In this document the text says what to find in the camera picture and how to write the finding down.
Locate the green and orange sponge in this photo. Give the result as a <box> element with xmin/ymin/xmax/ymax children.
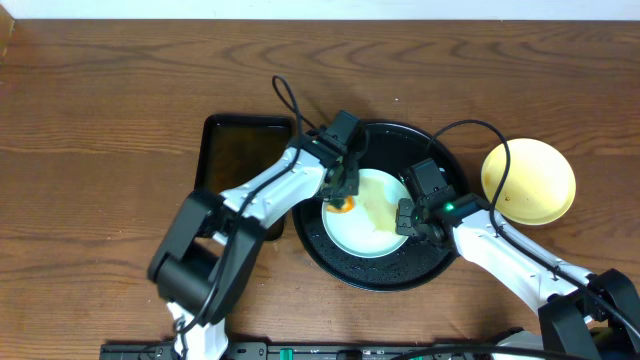
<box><xmin>326</xmin><ymin>196</ymin><xmax>355</xmax><ymax>214</ymax></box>

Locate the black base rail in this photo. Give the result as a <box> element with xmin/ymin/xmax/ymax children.
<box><xmin>98</xmin><ymin>340</ymin><xmax>506</xmax><ymax>360</ymax></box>

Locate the black rectangular tray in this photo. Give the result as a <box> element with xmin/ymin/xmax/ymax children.
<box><xmin>193</xmin><ymin>114</ymin><xmax>296</xmax><ymax>242</ymax></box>

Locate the yellow plate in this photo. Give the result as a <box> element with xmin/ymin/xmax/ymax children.
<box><xmin>481</xmin><ymin>138</ymin><xmax>576</xmax><ymax>226</ymax></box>

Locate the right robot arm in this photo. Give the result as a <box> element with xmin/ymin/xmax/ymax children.
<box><xmin>396</xmin><ymin>159</ymin><xmax>639</xmax><ymax>359</ymax></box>

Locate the black round tray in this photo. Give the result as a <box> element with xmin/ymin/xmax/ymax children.
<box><xmin>292</xmin><ymin>121</ymin><xmax>470</xmax><ymax>292</ymax></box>

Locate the light blue plate front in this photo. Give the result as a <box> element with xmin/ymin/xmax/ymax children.
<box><xmin>321</xmin><ymin>169</ymin><xmax>409</xmax><ymax>259</ymax></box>

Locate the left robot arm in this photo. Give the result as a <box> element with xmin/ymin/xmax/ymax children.
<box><xmin>147</xmin><ymin>111</ymin><xmax>369</xmax><ymax>359</ymax></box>

